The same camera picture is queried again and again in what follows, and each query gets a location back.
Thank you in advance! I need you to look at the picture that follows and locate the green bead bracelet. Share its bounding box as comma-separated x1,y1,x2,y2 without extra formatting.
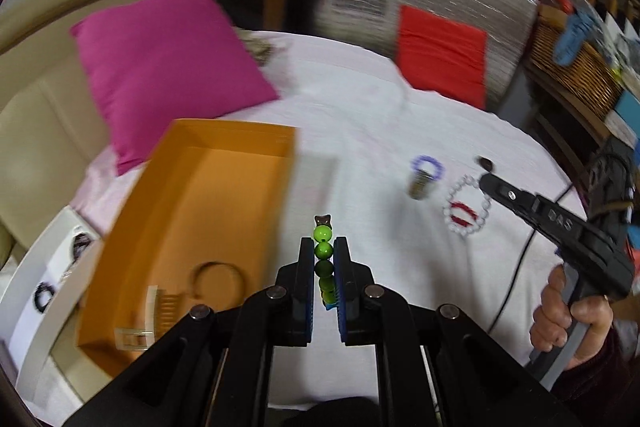
313,214,338,311

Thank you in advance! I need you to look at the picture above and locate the purple bead bracelet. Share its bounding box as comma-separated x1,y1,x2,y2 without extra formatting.
410,155,446,180

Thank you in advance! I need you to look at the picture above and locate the orange cardboard box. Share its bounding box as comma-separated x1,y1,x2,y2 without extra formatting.
75,118,300,379

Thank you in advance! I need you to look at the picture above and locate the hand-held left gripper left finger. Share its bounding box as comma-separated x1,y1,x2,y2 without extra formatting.
62,236,317,427

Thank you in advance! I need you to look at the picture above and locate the white bed sheet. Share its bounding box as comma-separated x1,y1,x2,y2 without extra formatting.
67,29,588,413

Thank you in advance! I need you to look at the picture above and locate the blue cloth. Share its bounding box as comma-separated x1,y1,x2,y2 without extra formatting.
554,2,605,68

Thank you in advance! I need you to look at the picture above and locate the white bead bracelet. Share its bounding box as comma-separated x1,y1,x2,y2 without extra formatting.
441,174,493,237

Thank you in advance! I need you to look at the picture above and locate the red cushion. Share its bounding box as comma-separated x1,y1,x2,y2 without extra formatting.
396,5,489,110

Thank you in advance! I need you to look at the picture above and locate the stack of magazines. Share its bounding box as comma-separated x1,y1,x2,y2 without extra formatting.
597,12,640,128

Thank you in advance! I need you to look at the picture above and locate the pink cushion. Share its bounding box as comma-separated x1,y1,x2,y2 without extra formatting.
70,0,281,176

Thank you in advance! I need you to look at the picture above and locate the small comb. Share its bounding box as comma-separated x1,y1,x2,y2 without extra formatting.
146,286,182,330

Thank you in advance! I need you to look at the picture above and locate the black cable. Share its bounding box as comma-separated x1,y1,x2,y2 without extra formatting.
487,182,576,334

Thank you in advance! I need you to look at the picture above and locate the person's right hand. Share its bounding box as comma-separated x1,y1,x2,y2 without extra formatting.
530,264,614,371

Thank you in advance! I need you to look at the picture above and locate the patterned grey cloth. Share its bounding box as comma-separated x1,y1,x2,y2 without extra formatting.
235,29,281,68

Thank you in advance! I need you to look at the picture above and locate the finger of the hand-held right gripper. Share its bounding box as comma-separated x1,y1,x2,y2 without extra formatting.
478,173,543,233

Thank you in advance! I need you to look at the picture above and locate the beige leather sofa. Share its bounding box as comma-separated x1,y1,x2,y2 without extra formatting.
0,0,182,348

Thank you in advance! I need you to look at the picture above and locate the clear hair clip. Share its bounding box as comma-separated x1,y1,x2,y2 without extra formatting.
114,328,153,352

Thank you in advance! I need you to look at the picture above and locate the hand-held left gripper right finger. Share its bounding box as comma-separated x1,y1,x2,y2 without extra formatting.
334,236,581,427

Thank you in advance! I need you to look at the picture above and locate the wicker basket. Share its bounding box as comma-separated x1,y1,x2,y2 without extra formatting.
525,9,626,122

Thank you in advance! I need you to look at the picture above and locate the thin brown bangle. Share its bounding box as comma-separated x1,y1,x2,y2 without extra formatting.
192,261,248,304

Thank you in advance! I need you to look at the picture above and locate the bronze bead bracelet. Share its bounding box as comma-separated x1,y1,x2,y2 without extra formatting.
407,172,435,202

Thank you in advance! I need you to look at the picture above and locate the person's right forearm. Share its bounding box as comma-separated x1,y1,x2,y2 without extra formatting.
547,322,640,427

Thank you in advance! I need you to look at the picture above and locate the dark bead bracelet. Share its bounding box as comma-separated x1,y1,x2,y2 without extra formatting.
31,281,58,312
70,232,96,262

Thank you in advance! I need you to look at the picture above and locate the red bead bracelet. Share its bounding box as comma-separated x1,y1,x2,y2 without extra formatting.
448,201,480,224

